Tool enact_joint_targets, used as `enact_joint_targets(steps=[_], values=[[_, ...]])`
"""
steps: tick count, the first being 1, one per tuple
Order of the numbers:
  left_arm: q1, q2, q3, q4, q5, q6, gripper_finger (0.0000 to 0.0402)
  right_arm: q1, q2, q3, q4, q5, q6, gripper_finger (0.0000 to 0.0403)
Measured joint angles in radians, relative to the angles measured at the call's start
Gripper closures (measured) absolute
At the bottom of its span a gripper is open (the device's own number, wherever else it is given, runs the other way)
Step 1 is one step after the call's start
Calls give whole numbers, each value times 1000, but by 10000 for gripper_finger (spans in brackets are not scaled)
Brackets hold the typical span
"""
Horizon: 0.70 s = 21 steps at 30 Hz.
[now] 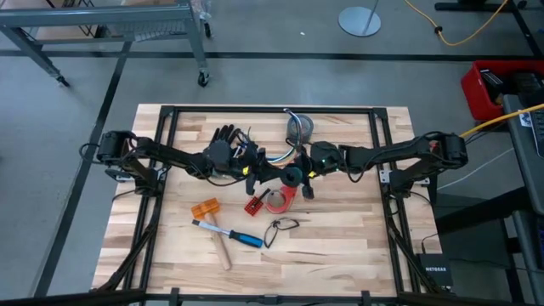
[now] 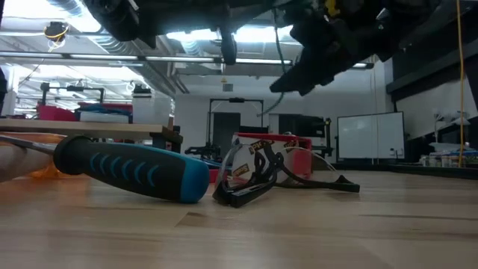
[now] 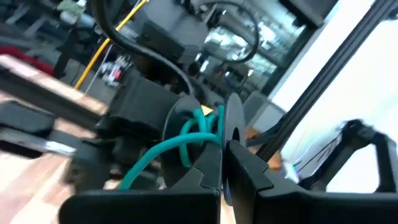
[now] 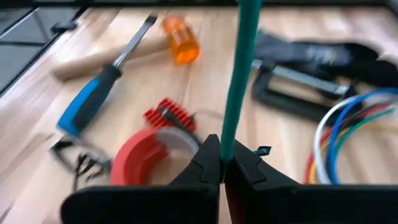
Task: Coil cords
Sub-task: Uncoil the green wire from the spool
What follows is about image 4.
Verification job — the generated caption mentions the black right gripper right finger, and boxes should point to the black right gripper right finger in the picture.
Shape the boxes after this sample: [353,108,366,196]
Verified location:
[224,139,398,224]

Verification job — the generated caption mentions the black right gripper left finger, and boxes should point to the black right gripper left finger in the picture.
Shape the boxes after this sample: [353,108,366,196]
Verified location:
[60,133,225,224]

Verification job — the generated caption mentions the green cord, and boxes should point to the green cord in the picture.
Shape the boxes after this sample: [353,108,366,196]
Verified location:
[220,0,272,163]

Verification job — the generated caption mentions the red and white tape package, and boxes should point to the red and white tape package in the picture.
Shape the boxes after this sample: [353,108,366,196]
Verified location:
[109,126,201,187]

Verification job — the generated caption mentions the red bit holder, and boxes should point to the red bit holder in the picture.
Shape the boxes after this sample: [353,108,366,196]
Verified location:
[143,98,197,133]

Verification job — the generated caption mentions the black-framed clear safety glasses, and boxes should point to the black-framed clear safety glasses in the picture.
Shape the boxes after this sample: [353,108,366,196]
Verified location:
[49,136,113,191]

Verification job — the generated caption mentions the black screw clamp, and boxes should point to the black screw clamp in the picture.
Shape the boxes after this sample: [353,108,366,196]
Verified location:
[251,58,364,124]

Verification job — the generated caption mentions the grey and black work glove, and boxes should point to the grey and black work glove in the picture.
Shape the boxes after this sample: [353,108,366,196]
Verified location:
[254,29,398,90]

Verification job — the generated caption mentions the wooden mallet with orange head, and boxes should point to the wooden mallet with orange head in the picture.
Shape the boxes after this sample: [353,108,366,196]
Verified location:
[51,14,201,82]

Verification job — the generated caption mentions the red wire loop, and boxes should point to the red wire loop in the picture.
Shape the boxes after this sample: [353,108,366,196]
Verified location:
[303,104,393,185]

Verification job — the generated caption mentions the yellow wire loop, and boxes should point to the yellow wire loop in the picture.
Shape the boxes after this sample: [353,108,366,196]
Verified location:
[309,123,398,185]

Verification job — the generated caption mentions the bundle of coloured wires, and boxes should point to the bundle of coloured wires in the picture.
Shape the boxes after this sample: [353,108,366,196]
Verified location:
[313,92,398,185]

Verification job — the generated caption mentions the blue wire loop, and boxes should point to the blue wire loop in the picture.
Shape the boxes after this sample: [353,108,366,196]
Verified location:
[326,88,398,185]

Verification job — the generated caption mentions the green wire loop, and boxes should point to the green wire loop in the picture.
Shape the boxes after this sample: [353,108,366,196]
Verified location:
[335,107,398,156]

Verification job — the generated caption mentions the chisel with blue-black handle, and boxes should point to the chisel with blue-black handle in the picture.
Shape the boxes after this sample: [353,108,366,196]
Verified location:
[57,14,159,137]

